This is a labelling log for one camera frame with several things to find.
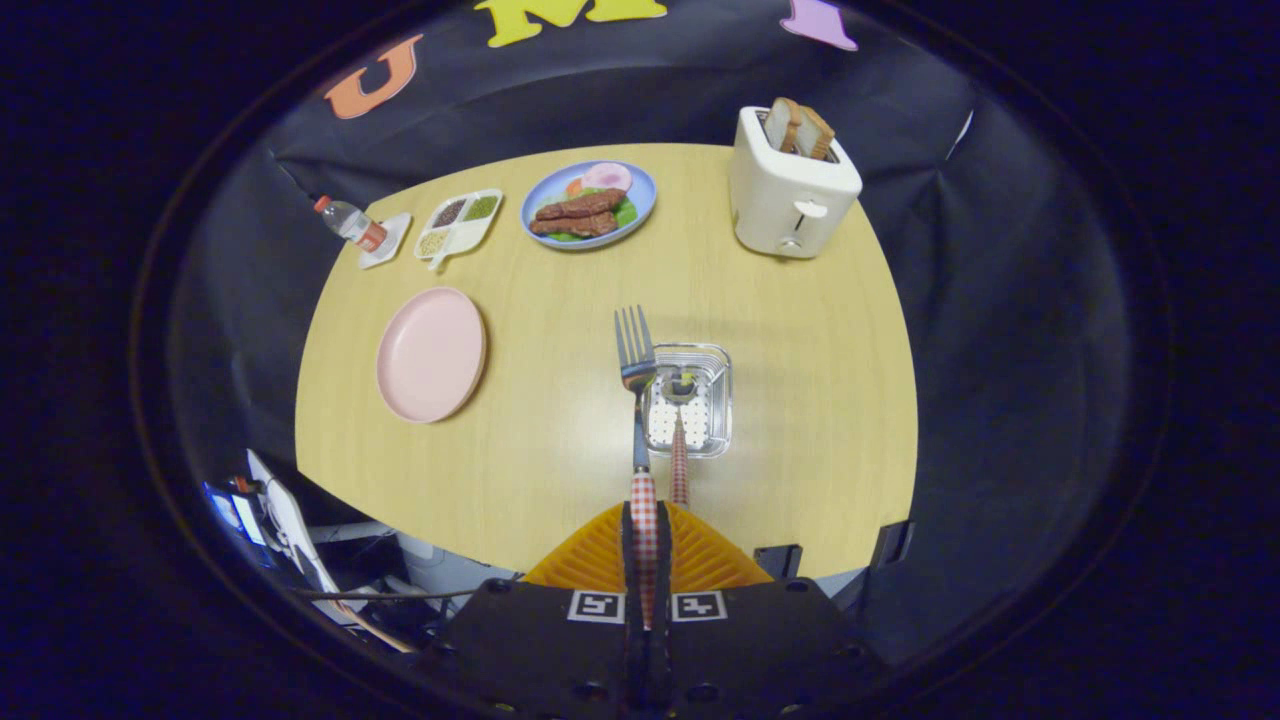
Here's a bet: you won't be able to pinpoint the black cable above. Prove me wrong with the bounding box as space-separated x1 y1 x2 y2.
295 586 473 603

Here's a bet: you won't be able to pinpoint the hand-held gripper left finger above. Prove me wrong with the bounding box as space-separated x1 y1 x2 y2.
430 500 635 720

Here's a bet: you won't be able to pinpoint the clear bottle with red cap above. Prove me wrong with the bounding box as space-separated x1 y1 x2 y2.
314 196 388 253

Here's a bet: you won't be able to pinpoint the small white tray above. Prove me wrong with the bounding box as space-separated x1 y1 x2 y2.
358 212 413 271

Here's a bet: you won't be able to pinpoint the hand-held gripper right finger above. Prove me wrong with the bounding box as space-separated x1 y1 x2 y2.
655 500 886 720

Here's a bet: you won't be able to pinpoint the white divided spice tray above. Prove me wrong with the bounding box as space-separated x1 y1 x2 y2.
414 189 504 273

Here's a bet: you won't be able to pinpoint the spoon with checked handle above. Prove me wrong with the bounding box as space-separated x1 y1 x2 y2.
660 368 701 509

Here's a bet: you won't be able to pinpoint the fork with checked handle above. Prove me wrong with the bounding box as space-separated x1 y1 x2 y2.
614 305 661 631

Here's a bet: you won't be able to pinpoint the white toaster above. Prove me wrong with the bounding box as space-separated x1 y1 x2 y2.
729 106 863 260

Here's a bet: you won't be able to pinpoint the black backdrop cloth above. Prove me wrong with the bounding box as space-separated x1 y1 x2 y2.
165 0 1136 666

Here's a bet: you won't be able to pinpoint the wooden stick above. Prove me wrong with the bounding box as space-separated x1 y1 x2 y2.
335 600 417 654

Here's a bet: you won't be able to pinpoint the pink plate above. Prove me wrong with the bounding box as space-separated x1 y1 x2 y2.
376 287 488 424

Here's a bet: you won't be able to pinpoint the black bracket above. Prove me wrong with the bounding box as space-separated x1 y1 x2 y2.
872 520 916 569
752 544 803 581

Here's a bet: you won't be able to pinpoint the white curved frame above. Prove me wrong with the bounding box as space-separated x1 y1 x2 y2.
245 450 341 601

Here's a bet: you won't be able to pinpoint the toast bread slice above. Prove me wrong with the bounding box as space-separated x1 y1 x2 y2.
797 105 836 161
765 97 803 153

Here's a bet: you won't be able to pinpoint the green lettuce leaves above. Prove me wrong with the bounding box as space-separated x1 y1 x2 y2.
540 195 639 243

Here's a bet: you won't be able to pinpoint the blue lit screen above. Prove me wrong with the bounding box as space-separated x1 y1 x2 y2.
203 483 266 546

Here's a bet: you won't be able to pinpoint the blue plate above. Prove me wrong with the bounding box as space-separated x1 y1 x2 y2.
520 160 658 251

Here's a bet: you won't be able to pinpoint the clear perforated drain basket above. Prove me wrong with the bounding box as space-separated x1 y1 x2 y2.
640 343 734 459

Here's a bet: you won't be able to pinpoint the brown grilled meat strip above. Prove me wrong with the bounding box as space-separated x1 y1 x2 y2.
535 188 628 222
530 210 621 238

